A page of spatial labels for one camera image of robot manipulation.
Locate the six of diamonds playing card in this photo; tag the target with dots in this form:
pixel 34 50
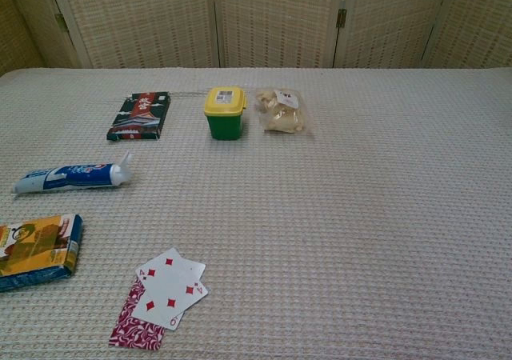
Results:
pixel 182 262

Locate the beige woven tablecloth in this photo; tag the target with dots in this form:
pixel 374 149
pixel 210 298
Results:
pixel 320 216

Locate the blue white toothpaste tube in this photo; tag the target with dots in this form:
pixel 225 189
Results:
pixel 72 174

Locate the clear bag of beige snacks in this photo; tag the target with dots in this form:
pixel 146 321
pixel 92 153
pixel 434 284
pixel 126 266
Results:
pixel 282 116

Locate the red patterned back playing card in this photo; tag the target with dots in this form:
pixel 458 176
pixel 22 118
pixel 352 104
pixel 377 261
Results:
pixel 134 332

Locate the green tub with yellow lid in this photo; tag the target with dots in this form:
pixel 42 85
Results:
pixel 226 124

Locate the brass screen hinge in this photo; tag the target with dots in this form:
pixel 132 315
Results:
pixel 341 18
pixel 60 21

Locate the four of diamonds playing card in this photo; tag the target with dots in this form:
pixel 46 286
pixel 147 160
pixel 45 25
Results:
pixel 168 292

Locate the blue and yellow carton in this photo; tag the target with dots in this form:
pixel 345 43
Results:
pixel 36 248

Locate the dark box with red building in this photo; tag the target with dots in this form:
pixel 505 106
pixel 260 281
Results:
pixel 136 116

